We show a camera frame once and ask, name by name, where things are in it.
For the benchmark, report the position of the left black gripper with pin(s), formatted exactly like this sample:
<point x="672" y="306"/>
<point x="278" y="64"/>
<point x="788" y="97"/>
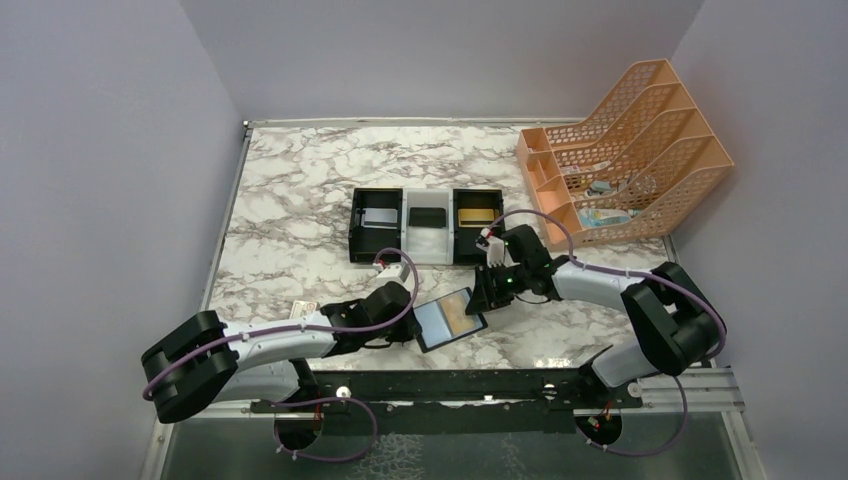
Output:
<point x="407" y="317"/>

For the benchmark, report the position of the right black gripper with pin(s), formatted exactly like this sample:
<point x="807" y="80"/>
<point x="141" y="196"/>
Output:
<point x="483" y="291"/>

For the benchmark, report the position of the black leather card holder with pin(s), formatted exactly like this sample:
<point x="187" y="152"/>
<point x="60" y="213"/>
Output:
<point x="434" y="331"/>

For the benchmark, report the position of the gold VIP card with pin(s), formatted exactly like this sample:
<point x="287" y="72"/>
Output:
<point x="476" y="217"/>
<point x="453" y="307"/>

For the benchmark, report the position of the black white three-compartment tray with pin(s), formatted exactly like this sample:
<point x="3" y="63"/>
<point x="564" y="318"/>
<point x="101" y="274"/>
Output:
<point x="425" y="246"/>

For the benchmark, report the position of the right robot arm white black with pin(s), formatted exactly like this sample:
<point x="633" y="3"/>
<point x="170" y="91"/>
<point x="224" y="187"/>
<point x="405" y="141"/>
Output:
<point x="673" y="325"/>

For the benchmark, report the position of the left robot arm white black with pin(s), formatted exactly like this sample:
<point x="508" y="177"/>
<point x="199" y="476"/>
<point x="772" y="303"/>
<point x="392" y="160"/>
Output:
<point x="205" y="360"/>

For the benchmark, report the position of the silver card in tray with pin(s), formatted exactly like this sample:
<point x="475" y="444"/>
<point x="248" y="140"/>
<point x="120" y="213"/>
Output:
<point x="379" y="218"/>

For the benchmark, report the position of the black card in tray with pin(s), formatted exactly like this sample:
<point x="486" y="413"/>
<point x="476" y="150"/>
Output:
<point x="428" y="217"/>

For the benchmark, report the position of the items inside file rack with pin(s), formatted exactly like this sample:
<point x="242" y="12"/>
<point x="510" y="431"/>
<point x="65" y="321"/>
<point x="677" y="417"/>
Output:
<point x="604" y="186"/>

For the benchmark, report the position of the orange plastic file rack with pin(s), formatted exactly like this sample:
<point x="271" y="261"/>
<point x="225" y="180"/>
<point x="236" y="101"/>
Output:
<point x="648" y="121"/>

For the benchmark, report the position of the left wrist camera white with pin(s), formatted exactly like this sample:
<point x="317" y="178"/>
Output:
<point x="396" y="272"/>

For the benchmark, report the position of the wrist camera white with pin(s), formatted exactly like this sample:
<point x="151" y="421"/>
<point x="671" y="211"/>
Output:
<point x="493" y="247"/>
<point x="396" y="272"/>

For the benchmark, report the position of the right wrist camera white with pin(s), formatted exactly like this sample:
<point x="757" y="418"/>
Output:
<point x="493" y="247"/>

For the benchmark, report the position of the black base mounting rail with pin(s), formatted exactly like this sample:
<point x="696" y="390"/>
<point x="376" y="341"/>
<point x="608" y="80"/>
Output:
<point x="423" y="402"/>

